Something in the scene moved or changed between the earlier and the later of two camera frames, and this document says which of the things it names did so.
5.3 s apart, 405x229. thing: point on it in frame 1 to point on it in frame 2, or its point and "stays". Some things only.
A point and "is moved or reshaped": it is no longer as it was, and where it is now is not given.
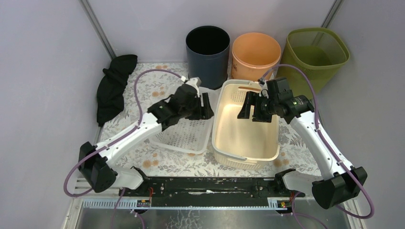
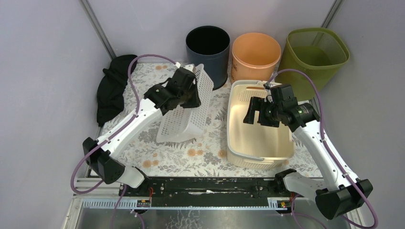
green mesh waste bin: [320, 51] stays
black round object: [111, 88] stays
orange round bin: [253, 55] stays
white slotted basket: [190, 136] is moved or reshaped
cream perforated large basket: [239, 142] is moved or reshaped
